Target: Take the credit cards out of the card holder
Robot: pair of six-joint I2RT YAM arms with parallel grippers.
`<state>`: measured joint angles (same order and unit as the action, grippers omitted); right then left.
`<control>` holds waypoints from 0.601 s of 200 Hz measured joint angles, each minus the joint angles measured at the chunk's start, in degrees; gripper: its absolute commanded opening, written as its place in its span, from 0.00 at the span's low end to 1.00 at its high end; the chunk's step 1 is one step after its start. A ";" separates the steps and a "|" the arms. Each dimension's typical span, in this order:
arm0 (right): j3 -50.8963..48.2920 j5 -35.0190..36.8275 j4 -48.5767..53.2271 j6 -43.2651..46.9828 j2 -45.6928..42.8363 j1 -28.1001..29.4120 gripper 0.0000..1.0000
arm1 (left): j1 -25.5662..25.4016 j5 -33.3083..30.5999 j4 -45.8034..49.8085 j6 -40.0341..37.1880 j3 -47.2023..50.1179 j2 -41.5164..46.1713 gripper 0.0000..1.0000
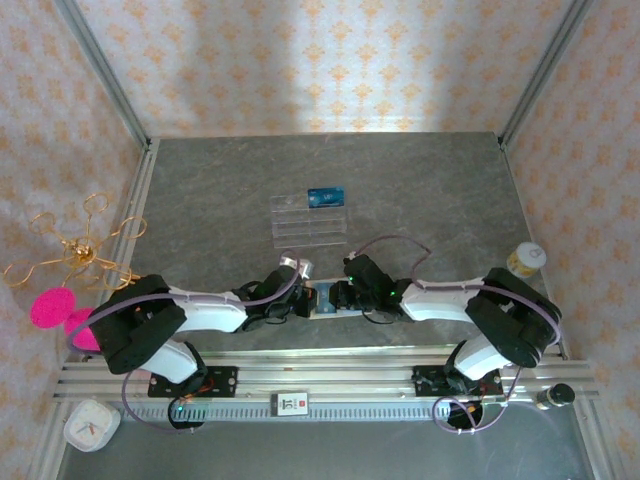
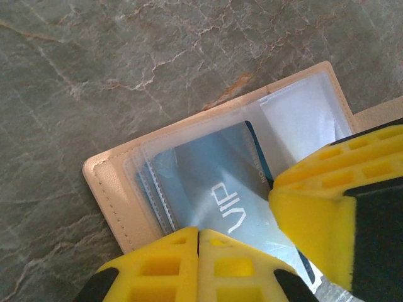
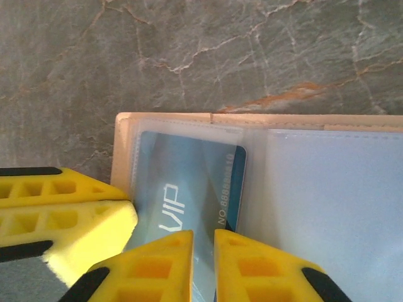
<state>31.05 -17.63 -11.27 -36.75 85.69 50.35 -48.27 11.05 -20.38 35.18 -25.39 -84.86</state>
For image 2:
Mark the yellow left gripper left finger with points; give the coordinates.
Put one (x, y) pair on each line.
(157, 277)

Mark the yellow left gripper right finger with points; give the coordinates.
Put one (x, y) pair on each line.
(239, 277)

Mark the beige leather card holder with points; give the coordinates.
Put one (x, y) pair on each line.
(110, 188)

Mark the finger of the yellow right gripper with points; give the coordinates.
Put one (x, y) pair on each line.
(315, 226)
(346, 160)

